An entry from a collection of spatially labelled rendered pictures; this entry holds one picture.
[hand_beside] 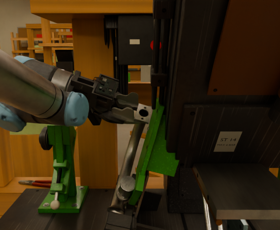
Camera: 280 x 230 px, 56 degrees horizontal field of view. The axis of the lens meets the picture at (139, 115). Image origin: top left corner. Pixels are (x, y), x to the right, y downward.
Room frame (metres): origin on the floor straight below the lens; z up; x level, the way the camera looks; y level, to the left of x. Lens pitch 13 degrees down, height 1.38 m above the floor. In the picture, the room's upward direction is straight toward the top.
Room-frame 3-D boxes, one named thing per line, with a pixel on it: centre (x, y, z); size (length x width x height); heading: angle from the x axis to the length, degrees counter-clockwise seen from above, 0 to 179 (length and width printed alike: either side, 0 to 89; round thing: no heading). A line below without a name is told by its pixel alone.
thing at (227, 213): (0.59, -0.21, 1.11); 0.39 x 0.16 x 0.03; 0
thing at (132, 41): (0.90, -0.02, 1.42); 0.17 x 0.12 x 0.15; 90
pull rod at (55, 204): (0.73, 0.25, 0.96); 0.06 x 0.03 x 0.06; 0
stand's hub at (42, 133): (0.82, 0.30, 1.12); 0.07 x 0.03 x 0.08; 0
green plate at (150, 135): (0.63, -0.05, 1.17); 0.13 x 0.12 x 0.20; 90
